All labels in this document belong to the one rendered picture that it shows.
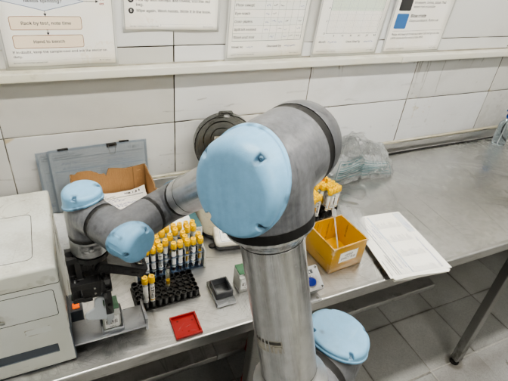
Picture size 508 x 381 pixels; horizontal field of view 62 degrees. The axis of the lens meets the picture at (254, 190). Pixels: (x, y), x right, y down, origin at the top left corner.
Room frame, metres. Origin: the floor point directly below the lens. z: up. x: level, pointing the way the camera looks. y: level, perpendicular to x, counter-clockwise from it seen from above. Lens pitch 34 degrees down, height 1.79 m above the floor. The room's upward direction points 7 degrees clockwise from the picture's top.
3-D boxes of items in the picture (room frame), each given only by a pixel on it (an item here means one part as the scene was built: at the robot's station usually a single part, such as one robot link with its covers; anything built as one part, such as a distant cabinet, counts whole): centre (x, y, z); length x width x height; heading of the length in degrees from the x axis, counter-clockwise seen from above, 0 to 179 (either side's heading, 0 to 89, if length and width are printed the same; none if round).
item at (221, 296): (0.82, 0.06, 0.89); 0.09 x 0.05 x 0.04; 28
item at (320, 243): (1.03, -0.27, 0.93); 0.13 x 0.13 x 0.10; 33
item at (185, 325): (0.70, 0.13, 0.88); 0.07 x 0.07 x 0.01; 28
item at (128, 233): (0.61, 0.23, 1.26); 0.11 x 0.11 x 0.08; 59
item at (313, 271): (0.88, -0.17, 0.92); 0.13 x 0.07 x 0.08; 28
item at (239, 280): (0.86, 0.00, 0.91); 0.05 x 0.04 x 0.07; 28
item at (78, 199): (0.64, 0.32, 1.26); 0.09 x 0.08 x 0.11; 59
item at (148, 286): (0.80, 0.21, 0.93); 0.17 x 0.09 x 0.11; 118
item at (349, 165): (1.54, -0.33, 0.97); 0.26 x 0.17 x 0.19; 132
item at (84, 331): (0.64, 0.32, 0.92); 0.21 x 0.07 x 0.05; 118
